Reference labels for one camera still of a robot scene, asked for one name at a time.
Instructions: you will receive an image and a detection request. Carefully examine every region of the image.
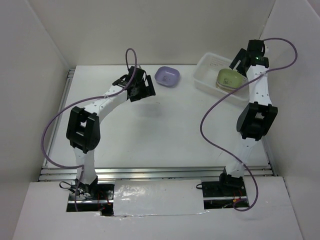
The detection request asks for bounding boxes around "green panda plate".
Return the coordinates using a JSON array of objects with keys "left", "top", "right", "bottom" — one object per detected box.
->
[{"left": 216, "top": 68, "right": 244, "bottom": 90}]

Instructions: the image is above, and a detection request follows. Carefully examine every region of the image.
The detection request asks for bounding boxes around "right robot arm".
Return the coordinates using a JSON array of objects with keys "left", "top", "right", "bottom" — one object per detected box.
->
[{"left": 200, "top": 39, "right": 278, "bottom": 198}]

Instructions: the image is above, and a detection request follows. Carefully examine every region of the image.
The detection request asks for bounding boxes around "white foil cover sheet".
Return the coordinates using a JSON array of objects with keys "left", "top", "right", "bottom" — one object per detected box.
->
[{"left": 113, "top": 180, "right": 205, "bottom": 217}]

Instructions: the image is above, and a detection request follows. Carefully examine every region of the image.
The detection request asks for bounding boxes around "aluminium table edge rail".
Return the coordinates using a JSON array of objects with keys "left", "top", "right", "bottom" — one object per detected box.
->
[{"left": 38, "top": 164, "right": 273, "bottom": 181}]

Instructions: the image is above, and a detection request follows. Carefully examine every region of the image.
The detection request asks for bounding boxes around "white plastic bin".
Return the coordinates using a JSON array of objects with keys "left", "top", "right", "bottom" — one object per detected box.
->
[{"left": 192, "top": 52, "right": 249, "bottom": 106}]

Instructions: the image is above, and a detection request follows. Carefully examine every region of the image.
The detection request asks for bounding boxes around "purple panda plate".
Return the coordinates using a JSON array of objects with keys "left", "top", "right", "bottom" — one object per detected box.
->
[{"left": 154, "top": 66, "right": 180, "bottom": 88}]

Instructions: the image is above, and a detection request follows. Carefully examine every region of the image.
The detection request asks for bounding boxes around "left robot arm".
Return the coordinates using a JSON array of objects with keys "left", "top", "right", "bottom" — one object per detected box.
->
[{"left": 66, "top": 66, "right": 156, "bottom": 200}]

